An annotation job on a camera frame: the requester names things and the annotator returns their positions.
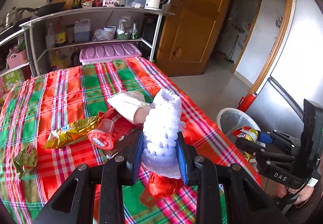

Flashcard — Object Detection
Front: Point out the white foam fruit net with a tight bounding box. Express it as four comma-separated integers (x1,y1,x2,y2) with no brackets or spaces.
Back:
141,88,185,179

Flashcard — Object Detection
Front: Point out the red plastic bag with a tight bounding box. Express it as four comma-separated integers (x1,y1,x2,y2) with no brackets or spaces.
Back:
140,173,184,207

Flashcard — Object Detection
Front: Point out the red lidded plastic cup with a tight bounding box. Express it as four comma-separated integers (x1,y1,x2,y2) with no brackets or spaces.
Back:
87,118,114,150

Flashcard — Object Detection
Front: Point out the gold snack wrapper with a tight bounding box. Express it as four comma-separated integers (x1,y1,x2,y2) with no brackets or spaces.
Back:
43,116,102,149

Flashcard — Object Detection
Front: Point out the white trash bin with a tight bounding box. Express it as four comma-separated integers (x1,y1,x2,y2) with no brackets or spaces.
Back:
216,108,261,136

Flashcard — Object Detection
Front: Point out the metal kitchen shelf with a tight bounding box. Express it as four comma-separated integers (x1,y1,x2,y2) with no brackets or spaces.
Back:
1,6,166,77

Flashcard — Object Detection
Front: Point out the person right hand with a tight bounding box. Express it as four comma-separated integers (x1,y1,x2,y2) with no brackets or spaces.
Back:
276,184,315,205

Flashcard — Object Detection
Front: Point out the red flat wrapper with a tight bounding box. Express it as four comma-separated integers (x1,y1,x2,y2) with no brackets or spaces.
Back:
98,108,141,144

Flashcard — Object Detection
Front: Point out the silver refrigerator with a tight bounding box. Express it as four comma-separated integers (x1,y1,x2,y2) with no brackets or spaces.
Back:
246,0,322,138

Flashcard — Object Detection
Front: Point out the red thermos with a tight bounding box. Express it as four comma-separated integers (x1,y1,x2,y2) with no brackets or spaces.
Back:
238,93,257,112

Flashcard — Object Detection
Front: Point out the plaid tablecloth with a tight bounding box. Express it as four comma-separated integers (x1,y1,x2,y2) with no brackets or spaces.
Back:
1,57,261,223

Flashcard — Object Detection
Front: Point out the green pea snack bag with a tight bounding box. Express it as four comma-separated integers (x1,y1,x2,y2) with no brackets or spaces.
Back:
13,145,38,178

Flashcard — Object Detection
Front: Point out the wooden door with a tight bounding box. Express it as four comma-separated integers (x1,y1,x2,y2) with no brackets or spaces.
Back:
156,0,230,76

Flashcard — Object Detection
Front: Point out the dark liquid jug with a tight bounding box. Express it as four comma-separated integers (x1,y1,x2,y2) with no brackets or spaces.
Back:
74,19,91,43

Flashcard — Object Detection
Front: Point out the yellow label oil bottle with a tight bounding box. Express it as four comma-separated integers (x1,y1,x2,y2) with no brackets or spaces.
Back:
55,20,67,47

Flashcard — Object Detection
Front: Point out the pink basket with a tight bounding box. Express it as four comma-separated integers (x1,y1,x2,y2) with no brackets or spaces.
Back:
7,49,27,69

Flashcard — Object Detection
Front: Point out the black frying pan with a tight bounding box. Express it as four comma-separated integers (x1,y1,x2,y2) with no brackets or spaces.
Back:
17,2,66,17

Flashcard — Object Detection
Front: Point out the steel pot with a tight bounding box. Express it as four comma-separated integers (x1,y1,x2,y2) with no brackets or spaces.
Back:
1,6,25,30

